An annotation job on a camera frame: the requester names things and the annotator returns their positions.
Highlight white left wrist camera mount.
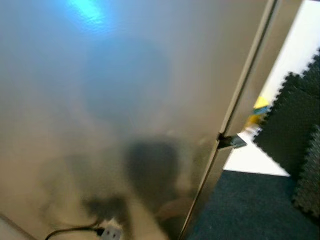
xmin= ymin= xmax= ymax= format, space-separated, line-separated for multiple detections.
xmin=99 ymin=224 xmax=124 ymax=240

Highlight black foam mat tile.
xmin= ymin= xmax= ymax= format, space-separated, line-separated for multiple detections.
xmin=251 ymin=50 xmax=320 ymax=178
xmin=291 ymin=125 xmax=320 ymax=221

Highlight silver fridge door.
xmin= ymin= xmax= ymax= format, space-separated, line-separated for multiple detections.
xmin=177 ymin=145 xmax=236 ymax=240

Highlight small black flat device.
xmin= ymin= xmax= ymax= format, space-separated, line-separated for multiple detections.
xmin=231 ymin=135 xmax=248 ymax=150

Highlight yellow lidded container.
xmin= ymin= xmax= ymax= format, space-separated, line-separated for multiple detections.
xmin=246 ymin=95 xmax=271 ymax=127

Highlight silver fridge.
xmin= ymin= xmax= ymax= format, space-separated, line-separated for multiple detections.
xmin=0 ymin=0 xmax=307 ymax=240

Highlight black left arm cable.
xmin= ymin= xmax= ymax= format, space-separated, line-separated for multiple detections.
xmin=44 ymin=226 xmax=105 ymax=240

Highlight dark carpet floor mat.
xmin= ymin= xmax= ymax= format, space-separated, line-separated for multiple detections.
xmin=186 ymin=169 xmax=320 ymax=240

